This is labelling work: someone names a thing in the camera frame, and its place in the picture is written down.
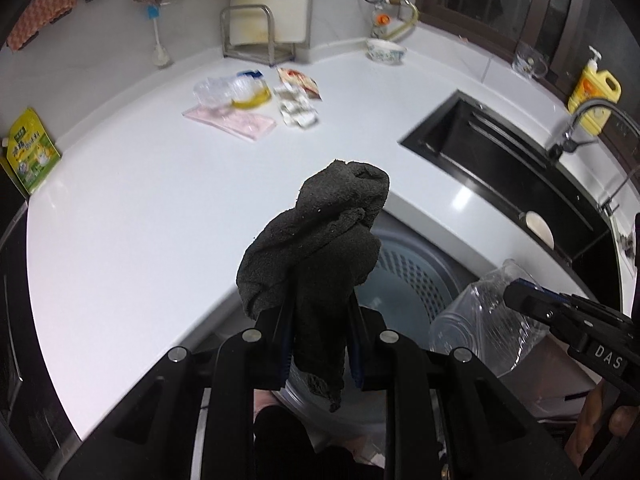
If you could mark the clear plastic bag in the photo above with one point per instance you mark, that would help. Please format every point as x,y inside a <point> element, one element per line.
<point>212,91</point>

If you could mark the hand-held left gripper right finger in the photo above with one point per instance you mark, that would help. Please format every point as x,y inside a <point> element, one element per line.
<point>356,352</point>

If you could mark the clear plastic bottle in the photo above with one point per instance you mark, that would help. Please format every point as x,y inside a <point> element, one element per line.
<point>480,320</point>

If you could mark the patterned white bowl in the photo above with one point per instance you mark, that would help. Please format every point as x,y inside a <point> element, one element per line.
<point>385,52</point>

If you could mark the dark grey cloth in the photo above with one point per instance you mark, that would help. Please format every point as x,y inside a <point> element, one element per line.
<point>310,250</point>

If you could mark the red snack wrapper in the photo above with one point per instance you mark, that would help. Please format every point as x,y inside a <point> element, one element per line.
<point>300,80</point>

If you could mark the yellow and clear plastic container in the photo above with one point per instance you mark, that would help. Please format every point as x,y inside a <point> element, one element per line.
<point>250,95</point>

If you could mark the yellow detergent pump bottle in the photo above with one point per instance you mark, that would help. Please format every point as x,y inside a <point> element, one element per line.
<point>592,95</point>

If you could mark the cardboard box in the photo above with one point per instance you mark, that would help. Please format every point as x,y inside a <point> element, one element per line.
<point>555,375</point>

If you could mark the crumpled white wrapper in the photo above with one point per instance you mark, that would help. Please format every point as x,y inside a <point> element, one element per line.
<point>297,110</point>

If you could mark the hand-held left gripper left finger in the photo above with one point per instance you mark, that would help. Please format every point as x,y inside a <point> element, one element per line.
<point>285,332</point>

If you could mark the metal rack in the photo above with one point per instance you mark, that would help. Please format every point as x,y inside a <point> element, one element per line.
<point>270,35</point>

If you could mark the black kitchen sink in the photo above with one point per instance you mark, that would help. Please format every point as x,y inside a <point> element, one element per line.
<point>480,135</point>

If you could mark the metal faucet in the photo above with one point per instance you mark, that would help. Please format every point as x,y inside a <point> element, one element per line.
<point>564,146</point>

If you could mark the white dish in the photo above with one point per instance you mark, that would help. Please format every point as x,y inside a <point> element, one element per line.
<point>540,227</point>

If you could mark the blue-grey plastic basket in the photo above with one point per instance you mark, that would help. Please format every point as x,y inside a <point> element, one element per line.
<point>415,270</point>

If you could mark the black cooktop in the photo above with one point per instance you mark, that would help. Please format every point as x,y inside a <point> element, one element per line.
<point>20,310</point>

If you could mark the gas valve with pipe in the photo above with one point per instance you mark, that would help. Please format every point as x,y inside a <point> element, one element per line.
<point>382,19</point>

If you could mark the pink flat packet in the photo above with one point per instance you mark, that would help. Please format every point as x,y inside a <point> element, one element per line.
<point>235,122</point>

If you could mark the green and yellow packet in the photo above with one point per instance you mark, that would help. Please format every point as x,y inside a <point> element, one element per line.
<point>30,152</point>

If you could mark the glass mug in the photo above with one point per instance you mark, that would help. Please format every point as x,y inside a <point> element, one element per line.
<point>530,62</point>

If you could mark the person's right hand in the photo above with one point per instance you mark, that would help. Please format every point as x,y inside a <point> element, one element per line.
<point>590,425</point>

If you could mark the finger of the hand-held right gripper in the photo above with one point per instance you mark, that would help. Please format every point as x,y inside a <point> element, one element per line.
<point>530,300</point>

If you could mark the orange patterned cloth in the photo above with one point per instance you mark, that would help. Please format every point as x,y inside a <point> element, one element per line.
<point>40,12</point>

